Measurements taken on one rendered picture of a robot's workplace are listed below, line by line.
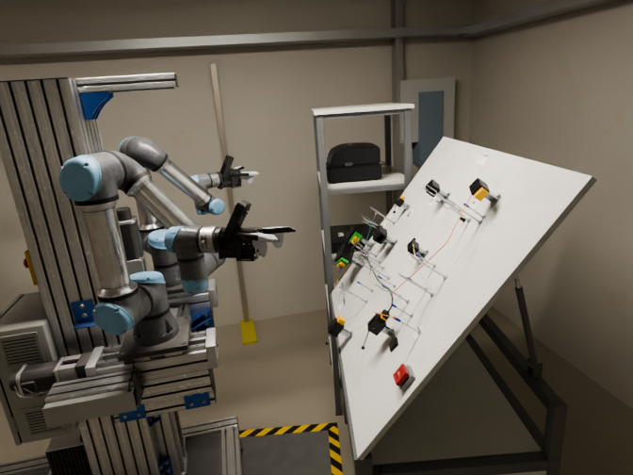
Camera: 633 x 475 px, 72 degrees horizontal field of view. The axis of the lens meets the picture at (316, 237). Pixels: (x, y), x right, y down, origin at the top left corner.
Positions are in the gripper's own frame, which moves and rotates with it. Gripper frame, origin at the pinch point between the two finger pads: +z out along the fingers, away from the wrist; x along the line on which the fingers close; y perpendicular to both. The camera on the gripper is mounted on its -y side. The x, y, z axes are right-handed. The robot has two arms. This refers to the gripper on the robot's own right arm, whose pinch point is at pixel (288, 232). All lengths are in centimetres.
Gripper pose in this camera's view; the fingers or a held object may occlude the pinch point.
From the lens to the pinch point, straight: 115.5
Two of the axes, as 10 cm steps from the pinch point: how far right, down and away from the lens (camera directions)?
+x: -2.3, 1.8, -9.6
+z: 9.7, 0.1, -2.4
